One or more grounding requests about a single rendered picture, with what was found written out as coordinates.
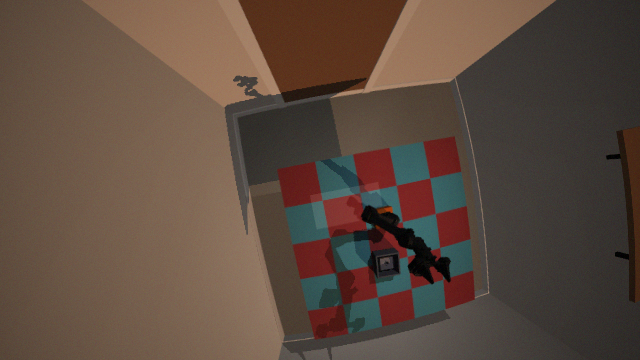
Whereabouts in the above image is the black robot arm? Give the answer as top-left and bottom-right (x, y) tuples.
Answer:
(360, 206), (426, 253)

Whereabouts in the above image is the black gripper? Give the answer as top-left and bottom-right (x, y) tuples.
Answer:
(408, 246), (451, 284)

